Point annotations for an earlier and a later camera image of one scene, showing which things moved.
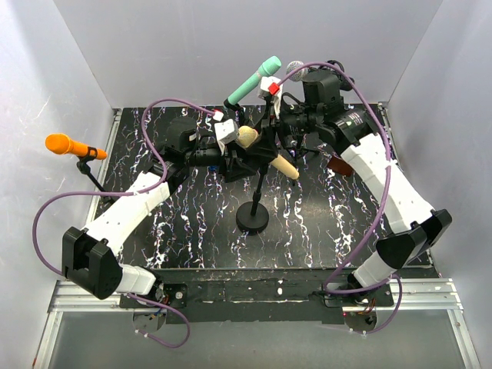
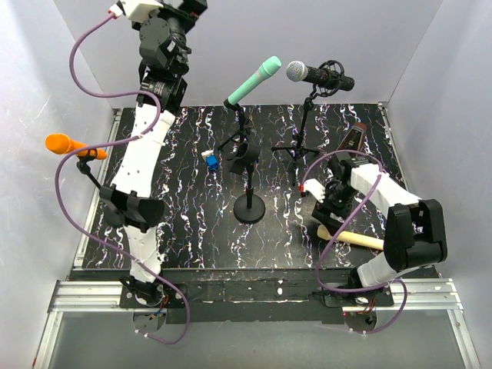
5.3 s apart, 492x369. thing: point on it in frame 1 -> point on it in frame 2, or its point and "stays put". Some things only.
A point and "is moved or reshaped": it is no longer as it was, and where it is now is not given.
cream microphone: [247, 135] -> [350, 237]
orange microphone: [61, 144] stays put
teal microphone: [271, 65] stays put
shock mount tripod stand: [296, 115] is moved or reshaped
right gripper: [267, 137] -> [321, 212]
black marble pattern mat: [307, 209] stays put
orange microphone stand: [84, 167] stays put
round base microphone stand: [253, 217] is moved or reshaped
